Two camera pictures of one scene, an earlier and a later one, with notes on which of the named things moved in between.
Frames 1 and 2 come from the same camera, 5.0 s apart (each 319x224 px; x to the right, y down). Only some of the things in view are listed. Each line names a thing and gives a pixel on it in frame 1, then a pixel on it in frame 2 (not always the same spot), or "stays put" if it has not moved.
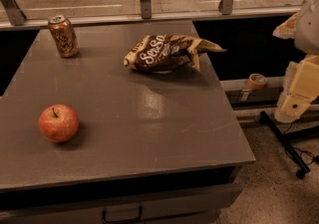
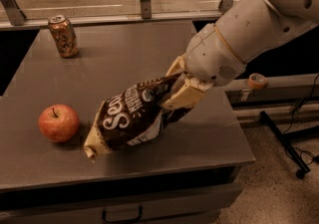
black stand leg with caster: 284,143 stays put
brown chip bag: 167,52 to 135,114
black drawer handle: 122,221 stays put
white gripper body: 308,30 to 209,56
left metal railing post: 13,11 stays put
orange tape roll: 256,81 stays put
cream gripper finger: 301,87 to 187,95
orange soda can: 64,36 stays put
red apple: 58,122 stays put
